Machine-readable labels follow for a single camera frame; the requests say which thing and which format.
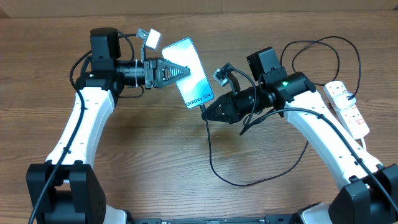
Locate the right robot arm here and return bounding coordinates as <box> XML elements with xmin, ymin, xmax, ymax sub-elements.
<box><xmin>201</xmin><ymin>47</ymin><xmax>397</xmax><ymax>223</ymax></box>

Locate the Samsung Galaxy smartphone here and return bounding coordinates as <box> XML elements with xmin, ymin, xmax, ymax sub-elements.
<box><xmin>161</xmin><ymin>37</ymin><xmax>216</xmax><ymax>110</ymax></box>

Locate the white power strip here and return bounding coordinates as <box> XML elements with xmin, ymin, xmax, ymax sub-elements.
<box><xmin>323</xmin><ymin>81</ymin><xmax>370</xmax><ymax>139</ymax></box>

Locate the white charger adapter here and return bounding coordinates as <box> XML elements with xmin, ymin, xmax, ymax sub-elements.
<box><xmin>332</xmin><ymin>92</ymin><xmax>356</xmax><ymax>111</ymax></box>

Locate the brown cardboard backdrop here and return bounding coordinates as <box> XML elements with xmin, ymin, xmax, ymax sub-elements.
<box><xmin>1</xmin><ymin>0</ymin><xmax>397</xmax><ymax>18</ymax></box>

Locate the black USB charging cable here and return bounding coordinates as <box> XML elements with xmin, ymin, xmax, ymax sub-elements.
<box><xmin>198</xmin><ymin>35</ymin><xmax>362</xmax><ymax>187</ymax></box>

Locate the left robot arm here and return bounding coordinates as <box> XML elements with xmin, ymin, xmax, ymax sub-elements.
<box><xmin>25</xmin><ymin>27</ymin><xmax>190</xmax><ymax>223</ymax></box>

